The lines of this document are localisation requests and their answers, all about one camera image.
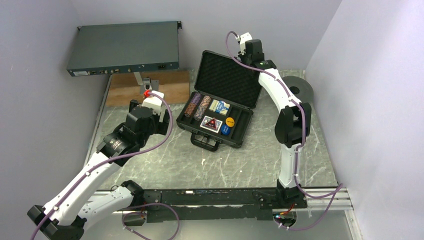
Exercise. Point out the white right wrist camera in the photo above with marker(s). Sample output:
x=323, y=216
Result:
x=241, y=40

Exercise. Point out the grey metal stand bracket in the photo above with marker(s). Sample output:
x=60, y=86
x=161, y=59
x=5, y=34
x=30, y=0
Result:
x=146, y=83

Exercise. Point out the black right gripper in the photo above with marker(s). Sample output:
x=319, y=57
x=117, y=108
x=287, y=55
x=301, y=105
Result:
x=241, y=57

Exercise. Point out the black poker set case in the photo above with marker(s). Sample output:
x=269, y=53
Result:
x=222, y=79

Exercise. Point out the grey network switch box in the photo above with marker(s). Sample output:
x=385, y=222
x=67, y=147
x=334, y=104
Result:
x=125, y=48

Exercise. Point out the orange black chip stack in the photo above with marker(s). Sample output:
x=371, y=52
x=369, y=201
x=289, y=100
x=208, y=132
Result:
x=190, y=109

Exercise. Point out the grey filament spool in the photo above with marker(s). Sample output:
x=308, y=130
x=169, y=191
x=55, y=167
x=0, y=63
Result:
x=300, y=88

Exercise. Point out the blue patterned card deck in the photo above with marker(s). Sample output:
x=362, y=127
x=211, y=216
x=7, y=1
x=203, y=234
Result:
x=209, y=129

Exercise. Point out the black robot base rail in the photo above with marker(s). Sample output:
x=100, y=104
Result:
x=261, y=203

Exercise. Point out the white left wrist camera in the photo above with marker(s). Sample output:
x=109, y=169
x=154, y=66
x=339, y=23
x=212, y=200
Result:
x=153, y=101

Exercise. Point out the orange blue chip stack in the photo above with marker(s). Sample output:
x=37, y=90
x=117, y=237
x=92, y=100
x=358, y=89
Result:
x=199, y=112
x=205, y=101

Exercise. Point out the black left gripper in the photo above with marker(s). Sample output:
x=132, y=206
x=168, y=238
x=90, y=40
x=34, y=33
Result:
x=160, y=127

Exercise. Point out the blue big blind button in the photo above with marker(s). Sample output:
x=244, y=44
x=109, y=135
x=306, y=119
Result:
x=225, y=130

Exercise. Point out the purple chip stack in case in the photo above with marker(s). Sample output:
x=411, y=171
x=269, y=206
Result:
x=196, y=98

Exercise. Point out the blue card deck box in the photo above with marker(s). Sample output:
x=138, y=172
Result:
x=219, y=107

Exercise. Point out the wooden board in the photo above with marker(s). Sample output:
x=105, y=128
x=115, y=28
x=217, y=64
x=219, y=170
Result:
x=174, y=84

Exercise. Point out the orange round button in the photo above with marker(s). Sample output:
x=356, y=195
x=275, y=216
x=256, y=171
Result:
x=230, y=122

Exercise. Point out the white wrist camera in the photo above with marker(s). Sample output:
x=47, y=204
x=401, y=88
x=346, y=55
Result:
x=241, y=40
x=153, y=101

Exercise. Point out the red triangular dealer button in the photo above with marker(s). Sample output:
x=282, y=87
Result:
x=211, y=123

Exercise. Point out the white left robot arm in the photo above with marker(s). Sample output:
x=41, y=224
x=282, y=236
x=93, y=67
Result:
x=69, y=214

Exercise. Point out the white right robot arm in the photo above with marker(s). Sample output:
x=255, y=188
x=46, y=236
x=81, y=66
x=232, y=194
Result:
x=293, y=122

